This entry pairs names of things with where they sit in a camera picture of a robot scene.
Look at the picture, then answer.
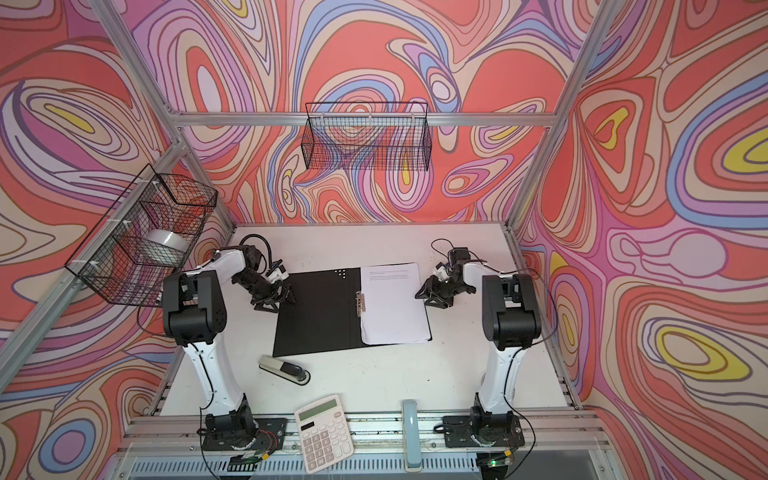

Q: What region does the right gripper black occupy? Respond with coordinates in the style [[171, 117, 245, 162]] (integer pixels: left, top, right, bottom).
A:
[[416, 275, 474, 309]]

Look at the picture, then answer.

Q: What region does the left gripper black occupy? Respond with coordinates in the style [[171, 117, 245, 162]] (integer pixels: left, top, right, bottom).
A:
[[232, 273, 300, 311]]

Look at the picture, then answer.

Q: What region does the printed paper sheets stack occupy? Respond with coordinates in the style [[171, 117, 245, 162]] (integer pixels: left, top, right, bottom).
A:
[[359, 263, 432, 346]]

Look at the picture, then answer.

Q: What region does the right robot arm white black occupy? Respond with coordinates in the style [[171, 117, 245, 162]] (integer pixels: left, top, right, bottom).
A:
[[415, 261, 542, 430]]

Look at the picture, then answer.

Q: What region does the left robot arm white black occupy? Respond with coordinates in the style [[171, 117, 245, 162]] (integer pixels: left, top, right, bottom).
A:
[[161, 234, 291, 435]]

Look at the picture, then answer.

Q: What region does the black grey stapler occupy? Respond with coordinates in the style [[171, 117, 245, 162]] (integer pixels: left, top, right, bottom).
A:
[[258, 355, 311, 386]]

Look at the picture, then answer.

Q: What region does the silver tape roll in basket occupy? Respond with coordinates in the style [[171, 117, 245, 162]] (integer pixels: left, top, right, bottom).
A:
[[139, 229, 189, 267]]

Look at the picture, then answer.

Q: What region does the white desk calculator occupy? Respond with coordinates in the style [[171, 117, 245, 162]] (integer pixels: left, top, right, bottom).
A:
[[294, 394, 354, 474]]

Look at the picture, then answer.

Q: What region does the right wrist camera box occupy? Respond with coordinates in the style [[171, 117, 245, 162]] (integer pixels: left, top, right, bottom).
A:
[[435, 247, 471, 282]]

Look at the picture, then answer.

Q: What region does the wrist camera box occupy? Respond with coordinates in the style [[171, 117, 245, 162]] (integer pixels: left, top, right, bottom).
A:
[[266, 264, 289, 284], [435, 247, 471, 282]]

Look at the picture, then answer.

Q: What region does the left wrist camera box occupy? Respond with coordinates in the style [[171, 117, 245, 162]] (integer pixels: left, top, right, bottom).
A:
[[266, 264, 289, 284]]

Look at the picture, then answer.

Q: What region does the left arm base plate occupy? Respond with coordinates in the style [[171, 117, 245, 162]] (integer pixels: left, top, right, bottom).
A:
[[197, 415, 288, 455]]

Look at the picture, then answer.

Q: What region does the black wire basket left wall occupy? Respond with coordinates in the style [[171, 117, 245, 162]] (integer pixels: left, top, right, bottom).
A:
[[65, 165, 218, 307]]

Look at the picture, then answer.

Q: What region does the black wire basket wall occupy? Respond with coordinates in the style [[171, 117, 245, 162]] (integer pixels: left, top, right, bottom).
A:
[[301, 100, 432, 172], [65, 165, 218, 307]]

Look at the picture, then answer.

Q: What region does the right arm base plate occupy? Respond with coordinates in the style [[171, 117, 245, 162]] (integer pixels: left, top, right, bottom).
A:
[[434, 413, 526, 451]]

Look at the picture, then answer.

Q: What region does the black wire basket back wall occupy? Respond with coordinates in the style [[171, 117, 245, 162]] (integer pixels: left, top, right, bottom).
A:
[[301, 100, 432, 172]]

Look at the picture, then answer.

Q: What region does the aluminium frame rail front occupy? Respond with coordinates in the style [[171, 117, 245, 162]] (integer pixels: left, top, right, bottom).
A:
[[106, 409, 628, 479]]

